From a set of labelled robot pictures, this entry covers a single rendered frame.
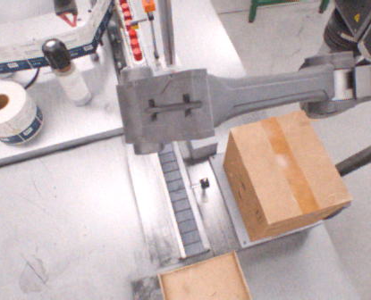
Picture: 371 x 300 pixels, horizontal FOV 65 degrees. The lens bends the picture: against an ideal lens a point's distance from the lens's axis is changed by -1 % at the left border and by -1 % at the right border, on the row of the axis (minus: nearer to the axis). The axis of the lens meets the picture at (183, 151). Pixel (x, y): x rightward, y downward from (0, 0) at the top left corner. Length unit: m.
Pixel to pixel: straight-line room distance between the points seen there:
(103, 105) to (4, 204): 0.54
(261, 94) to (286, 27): 2.63
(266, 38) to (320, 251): 2.10
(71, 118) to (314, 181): 0.94
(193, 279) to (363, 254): 1.33
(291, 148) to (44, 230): 0.89
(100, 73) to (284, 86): 1.07
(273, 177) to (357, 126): 1.72
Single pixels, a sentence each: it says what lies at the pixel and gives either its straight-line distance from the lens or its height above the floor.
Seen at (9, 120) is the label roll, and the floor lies 1.02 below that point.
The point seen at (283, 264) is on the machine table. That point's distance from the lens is 1.09.
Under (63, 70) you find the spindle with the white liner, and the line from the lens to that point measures 1.18.
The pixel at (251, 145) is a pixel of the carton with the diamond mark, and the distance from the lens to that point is 0.87.
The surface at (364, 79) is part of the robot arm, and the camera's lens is 0.61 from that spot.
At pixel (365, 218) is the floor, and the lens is 2.22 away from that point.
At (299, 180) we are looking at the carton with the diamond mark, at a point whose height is 1.12.
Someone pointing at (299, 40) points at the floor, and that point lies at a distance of 2.92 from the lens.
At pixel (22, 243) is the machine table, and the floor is 0.83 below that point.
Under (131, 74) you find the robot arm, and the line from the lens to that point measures 0.37.
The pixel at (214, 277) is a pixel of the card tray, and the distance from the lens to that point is 1.05.
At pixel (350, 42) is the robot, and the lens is 0.88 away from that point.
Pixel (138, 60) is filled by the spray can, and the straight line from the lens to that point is 1.17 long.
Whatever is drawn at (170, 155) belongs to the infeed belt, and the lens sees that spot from 1.11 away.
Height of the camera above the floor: 1.88
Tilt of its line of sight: 63 degrees down
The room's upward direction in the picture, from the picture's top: 4 degrees counter-clockwise
